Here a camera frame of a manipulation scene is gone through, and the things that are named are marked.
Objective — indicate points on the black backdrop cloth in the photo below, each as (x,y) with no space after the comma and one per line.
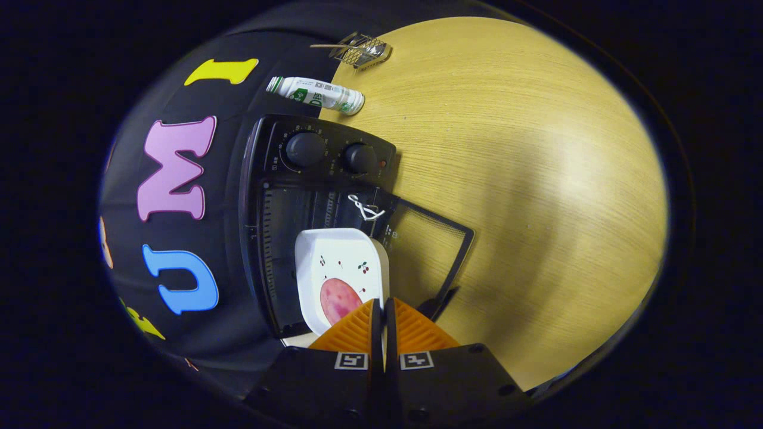
(250,101)

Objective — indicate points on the white bottle green label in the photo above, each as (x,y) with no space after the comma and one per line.
(316,94)

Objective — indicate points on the wooden stick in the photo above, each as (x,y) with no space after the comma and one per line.
(325,45)

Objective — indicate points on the pink ham slice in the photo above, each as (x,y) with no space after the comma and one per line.
(337,298)

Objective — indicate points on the black toaster oven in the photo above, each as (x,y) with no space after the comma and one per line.
(325,176)

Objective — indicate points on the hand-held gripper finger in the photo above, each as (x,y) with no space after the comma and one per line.
(390,333)
(377,333)

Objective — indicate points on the white square plate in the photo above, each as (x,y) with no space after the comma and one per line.
(346,250)

